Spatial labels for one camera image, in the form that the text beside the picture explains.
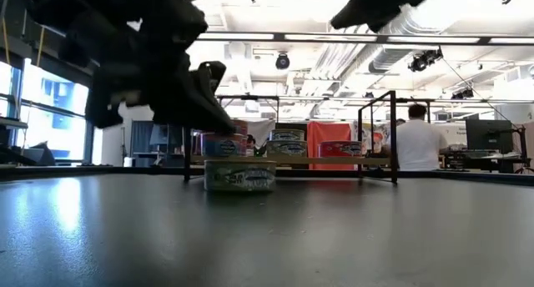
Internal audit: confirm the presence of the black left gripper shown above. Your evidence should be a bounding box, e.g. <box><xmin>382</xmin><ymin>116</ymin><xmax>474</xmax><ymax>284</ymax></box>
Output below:
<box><xmin>58</xmin><ymin>28</ymin><xmax>237</xmax><ymax>134</ymax></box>

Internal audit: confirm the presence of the blue label tuna can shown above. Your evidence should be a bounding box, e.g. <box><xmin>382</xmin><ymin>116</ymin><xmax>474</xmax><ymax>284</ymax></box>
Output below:
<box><xmin>199</xmin><ymin>132</ymin><xmax>248</xmax><ymax>158</ymax></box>

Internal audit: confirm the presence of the red label tuna can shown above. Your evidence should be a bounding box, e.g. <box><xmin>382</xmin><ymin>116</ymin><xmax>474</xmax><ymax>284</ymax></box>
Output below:
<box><xmin>318</xmin><ymin>139</ymin><xmax>363</xmax><ymax>159</ymax></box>

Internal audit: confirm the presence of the blue partition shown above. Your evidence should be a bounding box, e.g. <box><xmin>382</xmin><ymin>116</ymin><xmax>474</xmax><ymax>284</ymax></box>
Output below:
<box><xmin>130</xmin><ymin>119</ymin><xmax>187</xmax><ymax>167</ymax></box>

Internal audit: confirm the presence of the white cloth panel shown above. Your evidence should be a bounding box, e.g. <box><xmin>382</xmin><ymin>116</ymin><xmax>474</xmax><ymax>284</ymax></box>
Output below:
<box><xmin>246</xmin><ymin>118</ymin><xmax>276</xmax><ymax>149</ymax></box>

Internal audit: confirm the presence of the black ceiling spotlight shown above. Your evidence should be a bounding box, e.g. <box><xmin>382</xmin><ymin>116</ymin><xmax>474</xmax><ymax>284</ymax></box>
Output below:
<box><xmin>407</xmin><ymin>48</ymin><xmax>444</xmax><ymax>73</ymax></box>
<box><xmin>274</xmin><ymin>52</ymin><xmax>291</xmax><ymax>71</ymax></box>
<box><xmin>450</xmin><ymin>88</ymin><xmax>476</xmax><ymax>101</ymax></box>

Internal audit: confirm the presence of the red cloth panel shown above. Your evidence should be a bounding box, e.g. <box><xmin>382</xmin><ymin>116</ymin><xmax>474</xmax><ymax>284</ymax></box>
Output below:
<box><xmin>307</xmin><ymin>120</ymin><xmax>355</xmax><ymax>171</ymax></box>

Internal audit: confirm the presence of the large window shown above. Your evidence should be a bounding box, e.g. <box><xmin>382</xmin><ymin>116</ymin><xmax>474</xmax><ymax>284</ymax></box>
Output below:
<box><xmin>0</xmin><ymin>59</ymin><xmax>95</xmax><ymax>165</ymax></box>

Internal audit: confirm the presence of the black table mat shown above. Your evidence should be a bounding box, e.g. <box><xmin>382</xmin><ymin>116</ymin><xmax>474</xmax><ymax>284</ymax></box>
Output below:
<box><xmin>0</xmin><ymin>172</ymin><xmax>534</xmax><ymax>287</ymax></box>

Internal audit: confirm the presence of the dark bag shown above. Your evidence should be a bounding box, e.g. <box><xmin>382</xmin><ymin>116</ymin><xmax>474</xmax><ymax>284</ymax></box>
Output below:
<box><xmin>16</xmin><ymin>140</ymin><xmax>58</xmax><ymax>167</ymax></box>

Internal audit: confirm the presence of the black background monitor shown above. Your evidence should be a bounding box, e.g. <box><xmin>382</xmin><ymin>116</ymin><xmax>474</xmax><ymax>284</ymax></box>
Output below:
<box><xmin>466</xmin><ymin>118</ymin><xmax>513</xmax><ymax>154</ymax></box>

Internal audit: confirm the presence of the cluttered background desk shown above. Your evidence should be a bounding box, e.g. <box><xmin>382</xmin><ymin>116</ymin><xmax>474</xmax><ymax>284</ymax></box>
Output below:
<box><xmin>440</xmin><ymin>147</ymin><xmax>533</xmax><ymax>174</ymax></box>

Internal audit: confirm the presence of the silver ventilation duct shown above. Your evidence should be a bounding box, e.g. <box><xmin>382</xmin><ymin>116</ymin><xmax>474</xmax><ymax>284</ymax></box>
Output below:
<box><xmin>369</xmin><ymin>3</ymin><xmax>443</xmax><ymax>74</ymax></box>

